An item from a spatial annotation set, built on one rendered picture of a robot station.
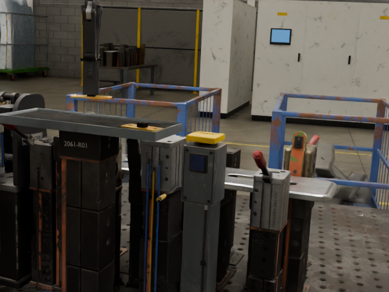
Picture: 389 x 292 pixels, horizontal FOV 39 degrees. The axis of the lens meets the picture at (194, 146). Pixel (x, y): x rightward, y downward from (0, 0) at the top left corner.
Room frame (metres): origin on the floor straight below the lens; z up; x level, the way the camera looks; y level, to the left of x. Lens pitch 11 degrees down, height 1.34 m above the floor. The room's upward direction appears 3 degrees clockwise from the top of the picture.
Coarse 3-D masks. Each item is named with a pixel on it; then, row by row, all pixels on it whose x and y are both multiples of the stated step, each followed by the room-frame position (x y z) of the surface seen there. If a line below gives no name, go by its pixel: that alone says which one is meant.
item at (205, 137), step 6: (198, 132) 1.07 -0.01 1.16; (204, 132) 1.08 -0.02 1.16; (210, 132) 1.08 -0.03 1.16; (186, 138) 1.04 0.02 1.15; (192, 138) 1.03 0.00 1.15; (198, 138) 1.03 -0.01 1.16; (204, 138) 1.02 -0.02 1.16; (210, 138) 1.02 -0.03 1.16; (216, 138) 1.03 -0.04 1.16; (222, 138) 1.06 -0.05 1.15; (204, 144) 1.04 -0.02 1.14; (210, 144) 1.05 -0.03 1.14
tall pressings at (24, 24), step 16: (0, 0) 15.06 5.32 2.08; (16, 0) 15.96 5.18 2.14; (0, 16) 15.02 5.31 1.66; (16, 16) 15.41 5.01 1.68; (32, 16) 16.30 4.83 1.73; (16, 32) 15.37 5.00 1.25; (32, 32) 16.26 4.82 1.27; (16, 48) 15.33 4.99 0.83; (32, 48) 16.21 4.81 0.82; (0, 64) 14.90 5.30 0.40; (16, 64) 15.45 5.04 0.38; (32, 64) 16.17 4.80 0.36
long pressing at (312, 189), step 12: (228, 168) 1.46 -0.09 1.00; (228, 180) 1.33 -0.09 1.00; (240, 180) 1.33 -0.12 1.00; (252, 180) 1.34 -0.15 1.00; (300, 180) 1.36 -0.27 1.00; (312, 180) 1.37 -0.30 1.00; (324, 180) 1.37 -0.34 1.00; (252, 192) 1.27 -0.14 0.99; (300, 192) 1.23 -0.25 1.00; (312, 192) 1.25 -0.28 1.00; (324, 192) 1.25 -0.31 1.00
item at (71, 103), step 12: (132, 84) 4.64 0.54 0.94; (144, 84) 4.64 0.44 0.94; (156, 84) 4.64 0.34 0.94; (132, 96) 4.64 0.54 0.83; (204, 96) 3.90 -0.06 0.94; (216, 96) 4.41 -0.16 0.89; (72, 108) 3.53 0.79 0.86; (84, 108) 3.76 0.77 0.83; (132, 108) 4.64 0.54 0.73; (180, 108) 3.37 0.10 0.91; (216, 108) 4.48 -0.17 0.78; (180, 120) 3.37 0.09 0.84; (216, 120) 4.47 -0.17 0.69; (180, 132) 3.37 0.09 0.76; (192, 132) 4.56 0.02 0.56; (216, 132) 4.47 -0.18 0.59
